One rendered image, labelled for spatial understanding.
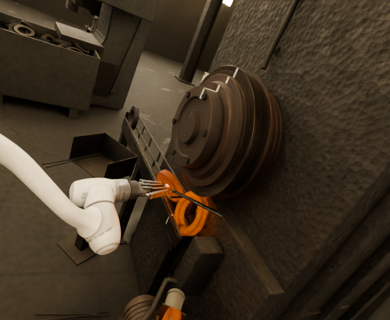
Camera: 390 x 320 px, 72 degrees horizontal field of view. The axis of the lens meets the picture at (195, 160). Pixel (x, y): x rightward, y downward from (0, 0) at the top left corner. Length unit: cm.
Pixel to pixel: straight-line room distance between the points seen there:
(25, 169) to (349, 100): 88
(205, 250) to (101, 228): 34
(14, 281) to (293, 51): 164
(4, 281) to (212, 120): 134
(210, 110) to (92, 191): 50
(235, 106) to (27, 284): 137
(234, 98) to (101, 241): 61
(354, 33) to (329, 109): 20
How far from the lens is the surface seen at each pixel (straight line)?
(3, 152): 85
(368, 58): 82
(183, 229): 112
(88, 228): 93
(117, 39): 373
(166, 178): 115
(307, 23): 101
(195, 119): 88
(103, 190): 103
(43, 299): 168
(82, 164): 152
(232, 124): 82
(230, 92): 87
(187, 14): 1146
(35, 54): 322
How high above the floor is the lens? 141
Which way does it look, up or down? 24 degrees down
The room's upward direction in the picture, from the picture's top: 24 degrees clockwise
